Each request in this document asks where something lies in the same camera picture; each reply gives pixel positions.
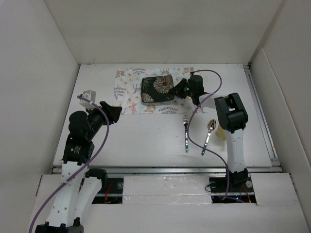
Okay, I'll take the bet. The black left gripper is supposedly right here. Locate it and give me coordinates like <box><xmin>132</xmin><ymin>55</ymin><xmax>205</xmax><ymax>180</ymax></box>
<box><xmin>86</xmin><ymin>101</ymin><xmax>121</xmax><ymax>140</ymax></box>

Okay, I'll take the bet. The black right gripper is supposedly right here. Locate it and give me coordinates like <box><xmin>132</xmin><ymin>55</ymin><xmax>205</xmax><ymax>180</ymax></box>
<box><xmin>169</xmin><ymin>78</ymin><xmax>195</xmax><ymax>99</ymax></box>

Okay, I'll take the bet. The floral patterned cloth placemat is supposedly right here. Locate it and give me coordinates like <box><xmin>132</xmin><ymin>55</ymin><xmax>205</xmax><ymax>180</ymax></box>
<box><xmin>113</xmin><ymin>67</ymin><xmax>199</xmax><ymax>114</ymax></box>

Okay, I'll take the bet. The black floral square plate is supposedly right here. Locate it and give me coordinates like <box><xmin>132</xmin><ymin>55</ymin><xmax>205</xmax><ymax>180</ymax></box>
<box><xmin>141</xmin><ymin>75</ymin><xmax>174</xmax><ymax>103</ymax></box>

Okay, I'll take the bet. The silver fork teal handle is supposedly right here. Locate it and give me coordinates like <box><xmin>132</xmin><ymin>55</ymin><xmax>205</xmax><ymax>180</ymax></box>
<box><xmin>183</xmin><ymin>114</ymin><xmax>189</xmax><ymax>153</ymax></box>

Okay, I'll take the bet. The silver spoon teal handle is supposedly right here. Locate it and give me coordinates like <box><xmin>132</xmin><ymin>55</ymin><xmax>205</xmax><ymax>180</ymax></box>
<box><xmin>201</xmin><ymin>119</ymin><xmax>217</xmax><ymax>156</ymax></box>

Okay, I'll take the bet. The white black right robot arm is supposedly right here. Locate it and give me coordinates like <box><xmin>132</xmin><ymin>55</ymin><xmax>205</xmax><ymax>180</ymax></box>
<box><xmin>169</xmin><ymin>74</ymin><xmax>248</xmax><ymax>191</ymax></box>

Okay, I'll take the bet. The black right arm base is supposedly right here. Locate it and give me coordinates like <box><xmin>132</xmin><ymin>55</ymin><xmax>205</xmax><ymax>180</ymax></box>
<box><xmin>205</xmin><ymin>177</ymin><xmax>257</xmax><ymax>204</ymax></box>

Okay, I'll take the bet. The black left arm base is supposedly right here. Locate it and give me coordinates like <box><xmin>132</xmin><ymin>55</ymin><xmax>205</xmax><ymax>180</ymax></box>
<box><xmin>92</xmin><ymin>178</ymin><xmax>124</xmax><ymax>204</ymax></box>

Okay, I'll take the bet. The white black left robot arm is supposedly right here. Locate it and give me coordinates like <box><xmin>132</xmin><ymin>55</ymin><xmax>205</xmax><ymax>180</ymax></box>
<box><xmin>29</xmin><ymin>98</ymin><xmax>122</xmax><ymax>233</ymax></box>

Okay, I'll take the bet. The yellow ceramic cup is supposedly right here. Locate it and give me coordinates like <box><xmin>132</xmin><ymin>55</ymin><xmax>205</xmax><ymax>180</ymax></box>
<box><xmin>217</xmin><ymin>125</ymin><xmax>226</xmax><ymax>139</ymax></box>

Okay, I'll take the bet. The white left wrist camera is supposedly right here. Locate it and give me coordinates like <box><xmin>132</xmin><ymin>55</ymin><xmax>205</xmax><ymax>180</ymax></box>
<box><xmin>79</xmin><ymin>90</ymin><xmax>96</xmax><ymax>110</ymax></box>

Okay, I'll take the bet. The aluminium rail front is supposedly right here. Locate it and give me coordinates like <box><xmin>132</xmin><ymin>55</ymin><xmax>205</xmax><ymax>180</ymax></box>
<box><xmin>50</xmin><ymin>165</ymin><xmax>282</xmax><ymax>174</ymax></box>

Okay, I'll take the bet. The aluminium rail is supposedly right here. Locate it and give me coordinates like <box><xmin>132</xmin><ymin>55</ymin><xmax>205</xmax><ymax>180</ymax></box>
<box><xmin>50</xmin><ymin>165</ymin><xmax>282</xmax><ymax>174</ymax></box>
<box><xmin>243</xmin><ymin>63</ymin><xmax>282</xmax><ymax>172</ymax></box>

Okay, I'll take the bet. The aluminium rail right side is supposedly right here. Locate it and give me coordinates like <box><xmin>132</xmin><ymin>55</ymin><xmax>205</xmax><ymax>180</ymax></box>
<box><xmin>243</xmin><ymin>63</ymin><xmax>282</xmax><ymax>172</ymax></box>

